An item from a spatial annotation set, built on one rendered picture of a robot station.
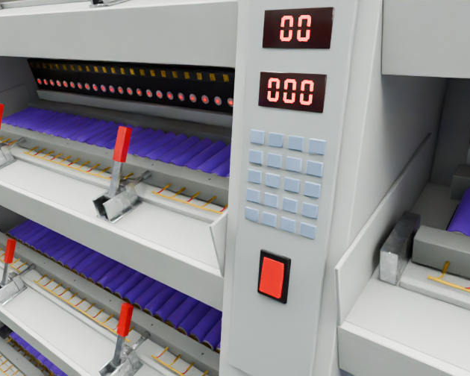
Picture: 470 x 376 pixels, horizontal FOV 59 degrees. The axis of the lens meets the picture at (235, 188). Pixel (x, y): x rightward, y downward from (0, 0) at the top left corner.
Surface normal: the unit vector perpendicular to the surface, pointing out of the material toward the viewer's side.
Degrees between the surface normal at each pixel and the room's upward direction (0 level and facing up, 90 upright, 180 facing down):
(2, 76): 90
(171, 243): 20
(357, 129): 90
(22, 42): 110
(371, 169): 90
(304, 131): 90
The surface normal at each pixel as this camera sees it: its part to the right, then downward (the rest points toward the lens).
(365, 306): -0.16, -0.84
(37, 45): -0.59, 0.50
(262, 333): -0.61, 0.18
